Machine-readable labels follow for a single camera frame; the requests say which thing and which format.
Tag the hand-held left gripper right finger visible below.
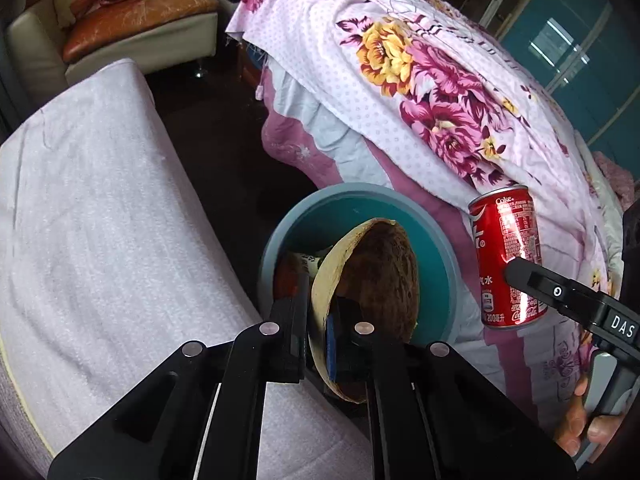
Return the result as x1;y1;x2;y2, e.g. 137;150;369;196
325;297;576;480

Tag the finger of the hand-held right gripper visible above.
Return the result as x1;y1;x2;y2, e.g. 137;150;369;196
504;257;608;328

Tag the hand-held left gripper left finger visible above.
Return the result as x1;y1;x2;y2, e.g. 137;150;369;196
47;272;311;480

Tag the red soda can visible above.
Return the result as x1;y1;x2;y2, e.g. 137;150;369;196
467;185;551;331

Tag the orange and cream snack bag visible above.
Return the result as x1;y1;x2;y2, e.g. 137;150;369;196
295;252;326;278

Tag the brown coconut shell bowl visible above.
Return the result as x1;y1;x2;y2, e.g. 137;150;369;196
307;217;420;403

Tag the teal trash bin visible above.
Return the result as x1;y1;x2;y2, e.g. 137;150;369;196
257;182;461;346

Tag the person's right hand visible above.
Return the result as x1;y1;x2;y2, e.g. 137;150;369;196
555;377;626;458

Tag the pink fluffy cloth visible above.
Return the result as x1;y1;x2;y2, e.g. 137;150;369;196
595;152;636;211

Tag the pink and white quilt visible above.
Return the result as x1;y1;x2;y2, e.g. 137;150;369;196
257;65;626;426

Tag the teal cabinet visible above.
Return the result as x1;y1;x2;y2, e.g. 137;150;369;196
500;0;640;171

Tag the orange seat cushion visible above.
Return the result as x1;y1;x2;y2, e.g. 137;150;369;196
62;0;221;63

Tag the cream leather sofa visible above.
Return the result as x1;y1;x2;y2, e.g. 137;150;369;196
5;0;221;96

